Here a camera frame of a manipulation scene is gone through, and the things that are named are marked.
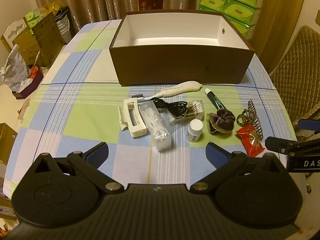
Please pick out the dark velvet scrunchie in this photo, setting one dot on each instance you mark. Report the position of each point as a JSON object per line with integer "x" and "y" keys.
{"x": 222, "y": 120}

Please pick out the quilted chair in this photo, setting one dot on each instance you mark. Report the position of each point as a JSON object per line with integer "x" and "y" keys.
{"x": 300, "y": 62}

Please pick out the silver metal pot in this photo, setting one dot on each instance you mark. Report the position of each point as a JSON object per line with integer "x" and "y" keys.
{"x": 62, "y": 25}

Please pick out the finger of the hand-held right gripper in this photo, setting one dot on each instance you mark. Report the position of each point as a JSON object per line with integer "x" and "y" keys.
{"x": 275, "y": 143}
{"x": 308, "y": 124}

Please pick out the green tube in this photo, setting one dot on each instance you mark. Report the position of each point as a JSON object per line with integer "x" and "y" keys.
{"x": 215, "y": 101}

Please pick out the brown cardboard carton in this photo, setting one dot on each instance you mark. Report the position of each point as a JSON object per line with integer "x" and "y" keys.
{"x": 6, "y": 140}

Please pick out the checked tablecloth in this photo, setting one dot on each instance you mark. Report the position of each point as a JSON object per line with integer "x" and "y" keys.
{"x": 82, "y": 120}

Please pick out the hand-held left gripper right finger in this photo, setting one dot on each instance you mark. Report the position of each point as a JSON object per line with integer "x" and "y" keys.
{"x": 217, "y": 152}

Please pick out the beige curtain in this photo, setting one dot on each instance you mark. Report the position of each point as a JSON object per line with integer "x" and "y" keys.
{"x": 87, "y": 0}

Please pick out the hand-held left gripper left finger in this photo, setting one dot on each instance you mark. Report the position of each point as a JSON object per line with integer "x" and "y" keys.
{"x": 98, "y": 152}

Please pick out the white hair claw clip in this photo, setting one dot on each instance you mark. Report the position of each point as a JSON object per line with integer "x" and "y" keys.
{"x": 138, "y": 128}

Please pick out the tan cardboard box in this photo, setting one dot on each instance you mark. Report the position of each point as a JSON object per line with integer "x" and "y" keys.
{"x": 25, "y": 47}

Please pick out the orange wrapper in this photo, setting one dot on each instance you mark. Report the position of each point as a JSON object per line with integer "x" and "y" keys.
{"x": 33, "y": 71}

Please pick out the white printed plastic bag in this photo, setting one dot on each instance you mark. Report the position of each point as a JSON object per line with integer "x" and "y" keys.
{"x": 13, "y": 65}

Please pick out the red candy packet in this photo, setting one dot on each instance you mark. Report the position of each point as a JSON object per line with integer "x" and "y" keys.
{"x": 247, "y": 136}

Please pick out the clear floss pick box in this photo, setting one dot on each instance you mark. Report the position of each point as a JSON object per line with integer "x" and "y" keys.
{"x": 157, "y": 127}

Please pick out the cotton swab bag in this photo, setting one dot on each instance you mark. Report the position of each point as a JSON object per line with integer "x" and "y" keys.
{"x": 192, "y": 107}

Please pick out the yellow plastic bag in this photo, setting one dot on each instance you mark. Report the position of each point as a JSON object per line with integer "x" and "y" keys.
{"x": 51, "y": 6}

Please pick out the small green tissue box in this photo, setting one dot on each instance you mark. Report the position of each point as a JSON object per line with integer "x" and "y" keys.
{"x": 33, "y": 17}

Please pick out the brown cardboard box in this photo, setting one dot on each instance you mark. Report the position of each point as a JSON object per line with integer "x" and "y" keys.
{"x": 175, "y": 65}

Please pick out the white cutout cardboard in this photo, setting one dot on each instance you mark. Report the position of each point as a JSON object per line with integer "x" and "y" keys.
{"x": 15, "y": 27}

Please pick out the brown cardboard boxes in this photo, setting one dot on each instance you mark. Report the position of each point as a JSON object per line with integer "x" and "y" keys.
{"x": 47, "y": 37}

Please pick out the white pill bottle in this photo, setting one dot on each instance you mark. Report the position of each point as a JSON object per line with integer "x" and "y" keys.
{"x": 194, "y": 130}

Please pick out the leopard hair claw clip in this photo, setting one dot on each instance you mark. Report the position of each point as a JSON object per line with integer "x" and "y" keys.
{"x": 243, "y": 119}

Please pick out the dark red tray box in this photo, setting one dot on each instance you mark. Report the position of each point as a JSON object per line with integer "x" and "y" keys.
{"x": 27, "y": 86}

